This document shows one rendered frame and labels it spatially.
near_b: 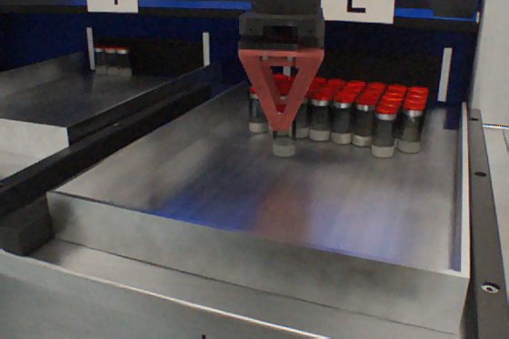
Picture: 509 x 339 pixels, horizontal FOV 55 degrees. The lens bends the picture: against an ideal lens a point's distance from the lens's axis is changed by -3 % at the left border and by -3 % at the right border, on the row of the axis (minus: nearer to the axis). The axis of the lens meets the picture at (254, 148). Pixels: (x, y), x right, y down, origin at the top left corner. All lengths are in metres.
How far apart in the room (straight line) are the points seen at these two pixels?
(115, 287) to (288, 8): 0.24
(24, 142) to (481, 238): 0.41
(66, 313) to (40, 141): 0.62
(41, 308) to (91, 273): 0.81
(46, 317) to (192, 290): 0.85
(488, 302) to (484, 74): 0.37
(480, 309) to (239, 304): 0.12
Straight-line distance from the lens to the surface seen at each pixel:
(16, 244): 0.35
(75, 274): 0.33
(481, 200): 0.38
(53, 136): 0.49
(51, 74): 0.84
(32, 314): 1.16
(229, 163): 0.46
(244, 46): 0.40
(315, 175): 0.43
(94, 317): 1.03
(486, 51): 0.60
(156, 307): 0.30
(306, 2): 0.41
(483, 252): 0.32
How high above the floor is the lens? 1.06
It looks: 21 degrees down
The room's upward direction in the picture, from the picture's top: straight up
